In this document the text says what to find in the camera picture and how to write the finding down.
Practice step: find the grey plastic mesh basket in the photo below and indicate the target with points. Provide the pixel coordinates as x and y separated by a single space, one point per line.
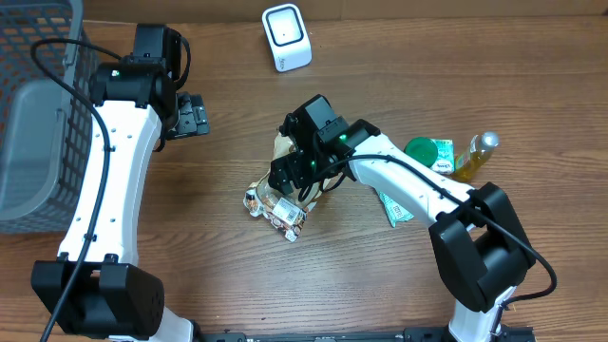
45 132

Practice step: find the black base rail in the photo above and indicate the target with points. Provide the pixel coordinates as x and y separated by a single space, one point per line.
309 337

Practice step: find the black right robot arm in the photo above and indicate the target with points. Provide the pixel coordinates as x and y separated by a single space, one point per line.
481 250

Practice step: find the yellow dish soap bottle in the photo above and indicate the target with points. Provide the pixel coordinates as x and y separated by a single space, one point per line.
475 156

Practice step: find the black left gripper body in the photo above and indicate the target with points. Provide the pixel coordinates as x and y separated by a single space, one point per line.
193 120

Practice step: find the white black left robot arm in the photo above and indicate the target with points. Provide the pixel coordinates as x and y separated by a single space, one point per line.
94 287

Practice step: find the green tissue canister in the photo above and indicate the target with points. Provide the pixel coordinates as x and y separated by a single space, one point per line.
423 150

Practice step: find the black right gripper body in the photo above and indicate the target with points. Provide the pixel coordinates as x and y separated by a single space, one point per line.
283 176

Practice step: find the brown snack pouch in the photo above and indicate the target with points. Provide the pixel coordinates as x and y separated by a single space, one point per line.
285 212

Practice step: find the white barcode scanner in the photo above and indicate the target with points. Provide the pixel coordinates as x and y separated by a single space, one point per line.
287 37

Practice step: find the teal tissue pack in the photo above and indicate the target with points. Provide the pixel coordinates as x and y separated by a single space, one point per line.
445 161

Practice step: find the teal snack packet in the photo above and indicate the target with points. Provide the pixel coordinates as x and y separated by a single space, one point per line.
395 212

